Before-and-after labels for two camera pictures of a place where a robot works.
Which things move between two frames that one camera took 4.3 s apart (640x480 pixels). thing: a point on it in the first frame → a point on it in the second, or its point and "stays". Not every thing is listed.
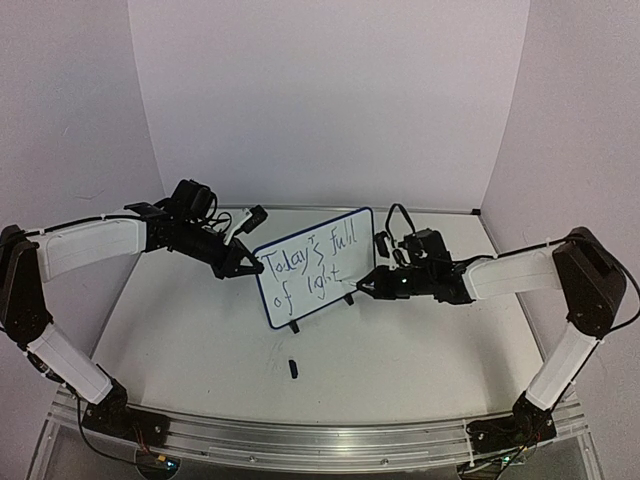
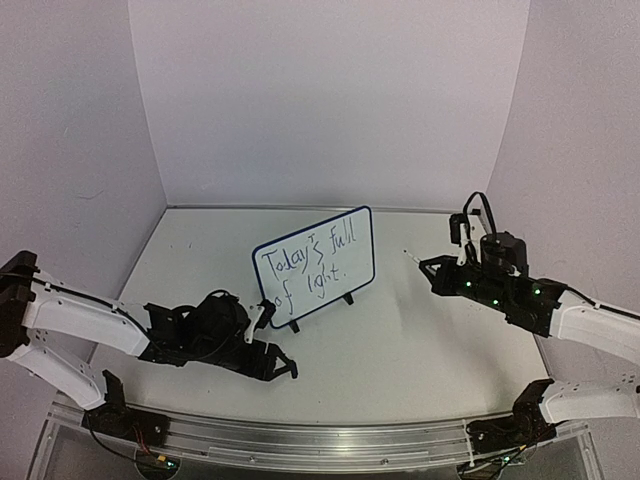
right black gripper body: (382, 284) → (448, 276)
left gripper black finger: (243, 251) → (282, 356)
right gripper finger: (374, 293) → (432, 277)
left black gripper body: (190, 245) → (210, 353)
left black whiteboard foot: (294, 327) stays
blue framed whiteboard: (316, 267) stays
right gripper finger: (372, 279) → (446, 262)
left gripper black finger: (242, 271) → (275, 374)
